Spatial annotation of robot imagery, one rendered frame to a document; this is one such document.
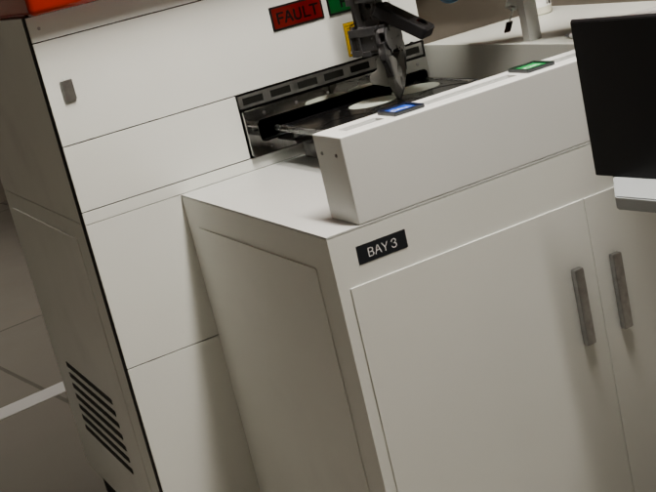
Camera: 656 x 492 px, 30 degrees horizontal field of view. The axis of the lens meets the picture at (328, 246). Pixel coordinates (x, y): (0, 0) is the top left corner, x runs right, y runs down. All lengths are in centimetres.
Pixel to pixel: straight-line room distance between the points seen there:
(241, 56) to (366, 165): 65
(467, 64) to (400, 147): 65
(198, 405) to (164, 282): 27
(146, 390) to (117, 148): 49
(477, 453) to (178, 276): 73
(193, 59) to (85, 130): 26
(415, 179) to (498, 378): 38
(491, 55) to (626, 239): 50
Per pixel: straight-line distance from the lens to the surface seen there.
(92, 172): 233
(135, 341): 241
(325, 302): 191
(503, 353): 204
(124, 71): 234
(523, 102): 200
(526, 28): 234
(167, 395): 246
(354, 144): 183
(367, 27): 237
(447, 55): 255
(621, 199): 173
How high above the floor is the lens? 130
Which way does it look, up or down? 16 degrees down
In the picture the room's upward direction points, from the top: 13 degrees counter-clockwise
